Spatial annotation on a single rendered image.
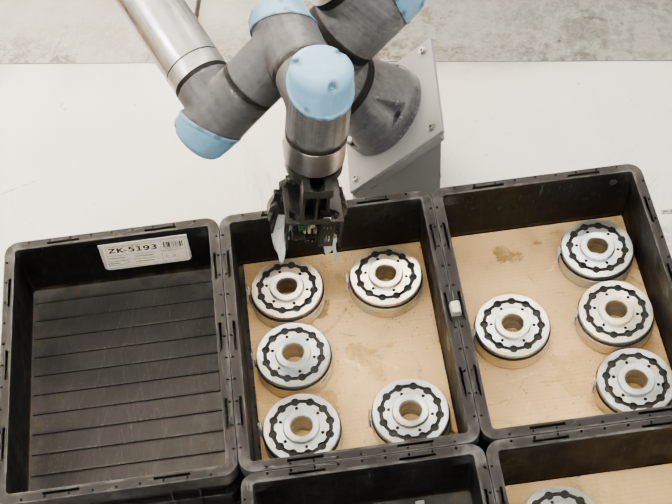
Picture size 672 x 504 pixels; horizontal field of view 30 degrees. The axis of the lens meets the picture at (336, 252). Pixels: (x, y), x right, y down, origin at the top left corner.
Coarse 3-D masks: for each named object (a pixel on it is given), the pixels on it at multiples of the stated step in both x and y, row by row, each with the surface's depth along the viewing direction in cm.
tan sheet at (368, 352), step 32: (320, 256) 183; (352, 256) 183; (416, 256) 182; (256, 320) 177; (320, 320) 177; (352, 320) 176; (384, 320) 176; (416, 320) 176; (352, 352) 173; (384, 352) 173; (416, 352) 173; (256, 384) 171; (352, 384) 170; (384, 384) 170; (352, 416) 168; (416, 416) 167
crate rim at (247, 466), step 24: (408, 192) 176; (240, 216) 176; (264, 216) 175; (432, 216) 174; (432, 240) 173; (456, 336) 162; (240, 360) 162; (456, 360) 160; (240, 384) 160; (240, 408) 159; (240, 432) 156; (240, 456) 154; (312, 456) 154; (336, 456) 153; (360, 456) 153
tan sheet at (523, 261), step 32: (480, 256) 182; (512, 256) 181; (544, 256) 181; (480, 288) 178; (512, 288) 178; (544, 288) 178; (576, 288) 177; (640, 288) 177; (576, 352) 171; (512, 384) 169; (544, 384) 169; (576, 384) 168; (512, 416) 166; (544, 416) 166; (576, 416) 166
